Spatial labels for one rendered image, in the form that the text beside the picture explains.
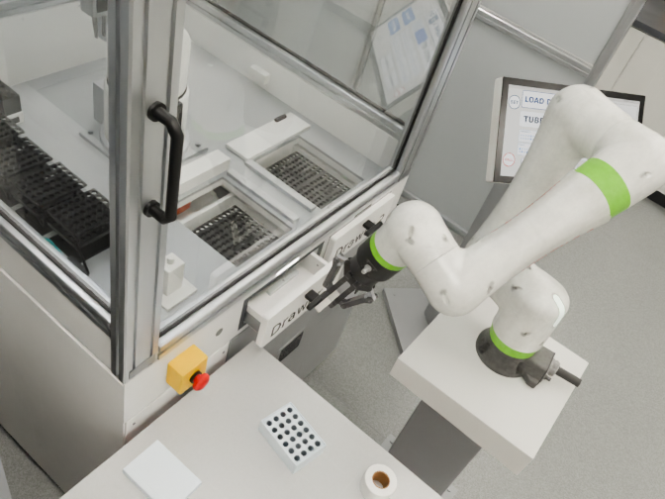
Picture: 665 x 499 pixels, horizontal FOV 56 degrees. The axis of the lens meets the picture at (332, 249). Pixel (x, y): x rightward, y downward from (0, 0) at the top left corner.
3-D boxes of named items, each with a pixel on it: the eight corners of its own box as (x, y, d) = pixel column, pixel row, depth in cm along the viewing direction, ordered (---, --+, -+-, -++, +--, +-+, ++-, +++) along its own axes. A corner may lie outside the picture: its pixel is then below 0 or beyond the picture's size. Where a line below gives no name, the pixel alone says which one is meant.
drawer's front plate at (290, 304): (335, 286, 163) (345, 257, 155) (260, 349, 143) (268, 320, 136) (330, 282, 163) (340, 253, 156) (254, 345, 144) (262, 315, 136)
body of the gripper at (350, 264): (350, 254, 127) (328, 274, 134) (377, 287, 126) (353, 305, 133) (370, 239, 132) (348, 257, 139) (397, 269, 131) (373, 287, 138)
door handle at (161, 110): (180, 229, 89) (191, 118, 76) (166, 237, 87) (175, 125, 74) (156, 210, 91) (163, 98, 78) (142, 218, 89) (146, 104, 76)
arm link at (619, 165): (633, 145, 129) (642, 104, 119) (683, 183, 122) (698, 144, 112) (562, 193, 127) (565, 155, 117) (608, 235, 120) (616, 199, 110)
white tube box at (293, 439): (323, 452, 136) (327, 445, 133) (293, 474, 131) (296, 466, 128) (287, 410, 141) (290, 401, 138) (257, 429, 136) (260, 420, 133)
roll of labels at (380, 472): (396, 499, 132) (403, 490, 130) (367, 508, 129) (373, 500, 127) (383, 468, 137) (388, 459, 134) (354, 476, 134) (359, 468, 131)
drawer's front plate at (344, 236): (384, 222, 185) (396, 194, 177) (325, 269, 166) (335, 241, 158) (379, 219, 186) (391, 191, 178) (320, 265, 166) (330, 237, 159)
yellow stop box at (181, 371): (207, 377, 133) (211, 357, 128) (182, 398, 128) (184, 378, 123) (190, 361, 134) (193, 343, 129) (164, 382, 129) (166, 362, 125)
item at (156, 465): (201, 484, 125) (202, 481, 123) (167, 517, 119) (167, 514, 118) (156, 443, 128) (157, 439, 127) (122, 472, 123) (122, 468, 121)
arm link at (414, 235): (431, 182, 119) (396, 199, 111) (470, 237, 117) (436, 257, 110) (391, 218, 129) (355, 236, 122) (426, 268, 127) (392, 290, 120)
